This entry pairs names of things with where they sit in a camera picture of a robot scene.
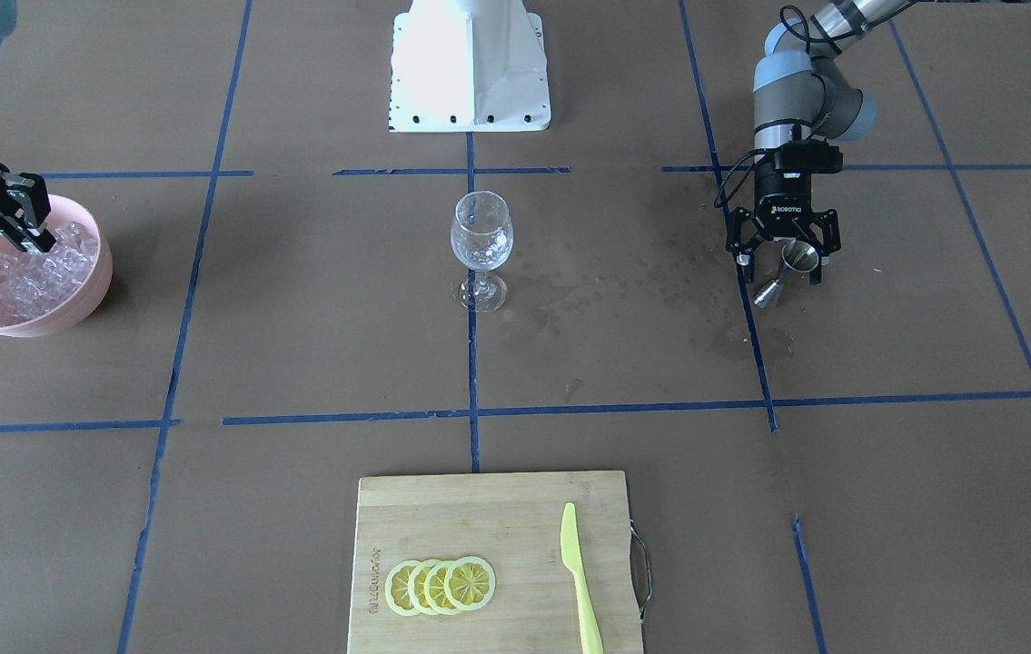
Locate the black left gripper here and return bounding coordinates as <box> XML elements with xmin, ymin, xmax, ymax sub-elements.
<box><xmin>726</xmin><ymin>145</ymin><xmax>844</xmax><ymax>285</ymax></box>

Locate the pink bowl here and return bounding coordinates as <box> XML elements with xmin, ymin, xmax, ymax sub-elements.
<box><xmin>0</xmin><ymin>193</ymin><xmax>114</xmax><ymax>338</ymax></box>

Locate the clear ice cubes pile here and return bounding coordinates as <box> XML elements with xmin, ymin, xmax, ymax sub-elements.
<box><xmin>0</xmin><ymin>221</ymin><xmax>99</xmax><ymax>326</ymax></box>

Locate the yellow plastic knife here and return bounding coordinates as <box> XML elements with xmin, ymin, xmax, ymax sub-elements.
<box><xmin>558</xmin><ymin>502</ymin><xmax>605</xmax><ymax>653</ymax></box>

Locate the clear wine glass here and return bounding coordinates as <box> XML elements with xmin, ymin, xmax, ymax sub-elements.
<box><xmin>450</xmin><ymin>190</ymin><xmax>512</xmax><ymax>313</ymax></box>

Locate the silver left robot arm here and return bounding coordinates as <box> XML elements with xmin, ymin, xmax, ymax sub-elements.
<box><xmin>726</xmin><ymin>1</ymin><xmax>912</xmax><ymax>284</ymax></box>

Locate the steel cocktail jigger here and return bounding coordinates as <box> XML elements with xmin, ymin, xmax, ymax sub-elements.
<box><xmin>752</xmin><ymin>240</ymin><xmax>819</xmax><ymax>310</ymax></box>

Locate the bamboo cutting board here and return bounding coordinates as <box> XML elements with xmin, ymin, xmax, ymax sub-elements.
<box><xmin>346</xmin><ymin>471</ymin><xmax>644</xmax><ymax>653</ymax></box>

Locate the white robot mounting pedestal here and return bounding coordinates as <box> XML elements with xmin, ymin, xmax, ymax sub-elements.
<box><xmin>388</xmin><ymin>1</ymin><xmax>552</xmax><ymax>134</ymax></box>

